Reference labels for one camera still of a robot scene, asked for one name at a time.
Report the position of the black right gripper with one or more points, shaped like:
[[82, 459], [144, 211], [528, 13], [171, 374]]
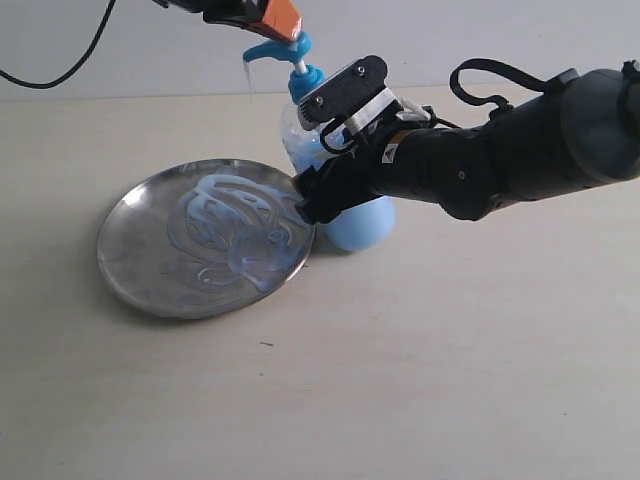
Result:
[[349, 180]]

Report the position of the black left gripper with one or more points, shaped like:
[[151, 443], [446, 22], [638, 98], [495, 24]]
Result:
[[278, 20]]

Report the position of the clear pump bottle blue lotion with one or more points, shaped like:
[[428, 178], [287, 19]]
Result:
[[357, 228]]

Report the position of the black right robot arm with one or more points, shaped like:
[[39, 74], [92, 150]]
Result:
[[579, 132]]

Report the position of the round steel plate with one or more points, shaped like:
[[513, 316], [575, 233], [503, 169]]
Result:
[[141, 268]]

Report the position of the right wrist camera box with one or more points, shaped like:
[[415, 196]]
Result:
[[344, 93]]

